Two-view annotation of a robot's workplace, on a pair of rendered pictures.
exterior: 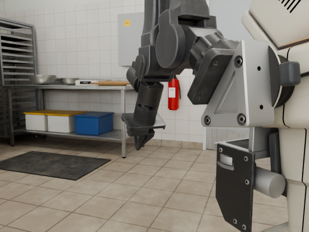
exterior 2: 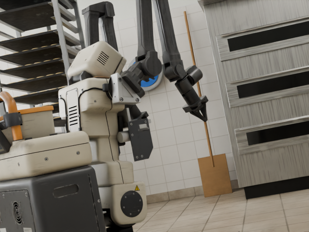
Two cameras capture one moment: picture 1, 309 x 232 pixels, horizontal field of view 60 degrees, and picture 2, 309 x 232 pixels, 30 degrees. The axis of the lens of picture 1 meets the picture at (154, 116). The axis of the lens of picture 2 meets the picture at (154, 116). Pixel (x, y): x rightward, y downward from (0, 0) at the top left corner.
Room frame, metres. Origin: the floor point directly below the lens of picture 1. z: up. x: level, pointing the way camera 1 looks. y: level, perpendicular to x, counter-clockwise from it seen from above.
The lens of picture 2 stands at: (0.32, -2.68, 0.75)
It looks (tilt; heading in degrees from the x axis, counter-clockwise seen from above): 2 degrees up; 81
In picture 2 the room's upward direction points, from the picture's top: 11 degrees counter-clockwise
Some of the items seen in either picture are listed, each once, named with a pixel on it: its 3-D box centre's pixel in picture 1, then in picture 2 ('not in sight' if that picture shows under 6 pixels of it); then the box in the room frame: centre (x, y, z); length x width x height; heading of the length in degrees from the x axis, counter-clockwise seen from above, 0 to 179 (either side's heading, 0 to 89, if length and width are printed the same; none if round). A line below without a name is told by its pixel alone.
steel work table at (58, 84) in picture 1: (76, 113); not in sight; (3.80, 1.12, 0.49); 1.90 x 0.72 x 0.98; 70
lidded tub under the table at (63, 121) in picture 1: (67, 121); not in sight; (3.85, 1.26, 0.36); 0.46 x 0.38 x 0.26; 160
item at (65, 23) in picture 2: not in sight; (65, 23); (0.48, 1.17, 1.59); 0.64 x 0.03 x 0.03; 75
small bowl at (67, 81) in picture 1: (70, 81); not in sight; (3.95, 1.23, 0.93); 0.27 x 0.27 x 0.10
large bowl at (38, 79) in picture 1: (42, 80); not in sight; (3.97, 1.65, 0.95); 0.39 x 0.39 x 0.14
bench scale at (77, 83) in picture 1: (90, 82); not in sight; (3.68, 0.87, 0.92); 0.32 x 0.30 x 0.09; 167
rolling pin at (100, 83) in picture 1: (112, 83); not in sight; (3.47, 0.54, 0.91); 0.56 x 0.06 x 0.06; 99
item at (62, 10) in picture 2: not in sight; (63, 10); (0.48, 1.17, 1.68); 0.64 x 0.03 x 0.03; 75
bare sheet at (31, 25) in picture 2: not in sight; (35, 17); (0.29, 1.23, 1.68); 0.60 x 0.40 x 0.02; 75
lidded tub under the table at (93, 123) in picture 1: (94, 123); not in sight; (3.70, 0.84, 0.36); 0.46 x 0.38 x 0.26; 162
